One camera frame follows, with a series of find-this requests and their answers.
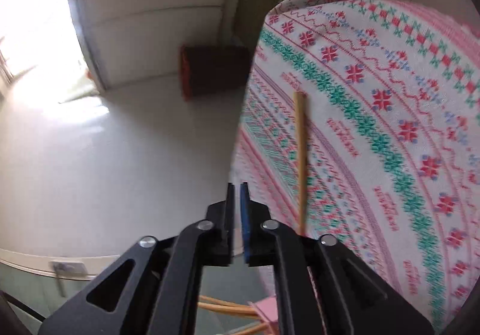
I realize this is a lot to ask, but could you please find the patterned red green tablecloth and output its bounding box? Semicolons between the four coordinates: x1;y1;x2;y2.
232;0;479;334

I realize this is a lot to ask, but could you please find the dark red-rimmed waste bin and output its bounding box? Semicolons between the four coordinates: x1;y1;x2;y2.
179;46;252;100

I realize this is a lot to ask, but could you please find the door handle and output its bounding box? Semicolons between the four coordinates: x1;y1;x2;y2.
49;261;88;297

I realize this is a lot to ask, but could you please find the pink perforated utensil holder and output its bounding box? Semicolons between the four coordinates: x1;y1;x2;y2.
248;296;279;335

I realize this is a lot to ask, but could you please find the wooden chopstick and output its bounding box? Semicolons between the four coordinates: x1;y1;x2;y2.
199;295;250;308
294;91;308;236
198;302;259;318

